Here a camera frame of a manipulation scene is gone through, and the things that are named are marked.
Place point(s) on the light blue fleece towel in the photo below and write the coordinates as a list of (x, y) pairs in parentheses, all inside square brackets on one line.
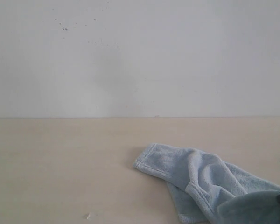
[(205, 188)]

